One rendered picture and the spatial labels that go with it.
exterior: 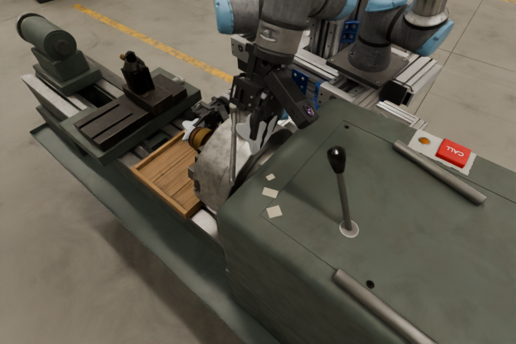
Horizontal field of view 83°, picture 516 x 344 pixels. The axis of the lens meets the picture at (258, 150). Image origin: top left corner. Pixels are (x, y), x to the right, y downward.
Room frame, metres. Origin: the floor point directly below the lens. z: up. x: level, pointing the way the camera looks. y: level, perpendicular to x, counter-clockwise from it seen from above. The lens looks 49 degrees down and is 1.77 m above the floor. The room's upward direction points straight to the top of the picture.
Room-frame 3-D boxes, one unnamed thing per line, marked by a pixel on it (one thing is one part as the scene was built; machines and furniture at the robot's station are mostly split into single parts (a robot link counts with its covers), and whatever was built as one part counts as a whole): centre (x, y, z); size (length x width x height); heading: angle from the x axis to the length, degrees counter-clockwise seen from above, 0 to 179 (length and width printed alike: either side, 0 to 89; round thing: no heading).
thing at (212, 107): (0.77, 0.16, 1.08); 0.12 x 0.09 x 0.08; 141
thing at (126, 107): (0.94, 0.52, 0.95); 0.43 x 0.18 x 0.04; 141
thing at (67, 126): (0.99, 0.55, 0.90); 0.53 x 0.30 x 0.06; 141
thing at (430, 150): (0.44, -0.43, 1.23); 0.13 x 0.08 x 0.06; 51
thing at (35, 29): (1.29, 0.98, 1.01); 0.30 x 0.20 x 0.29; 51
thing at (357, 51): (0.97, -0.41, 1.21); 0.15 x 0.15 x 0.10
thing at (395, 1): (0.96, -0.42, 1.33); 0.13 x 0.12 x 0.14; 40
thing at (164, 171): (0.70, 0.25, 0.89); 0.36 x 0.30 x 0.04; 141
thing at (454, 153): (0.43, -0.45, 1.26); 0.06 x 0.06 x 0.02; 51
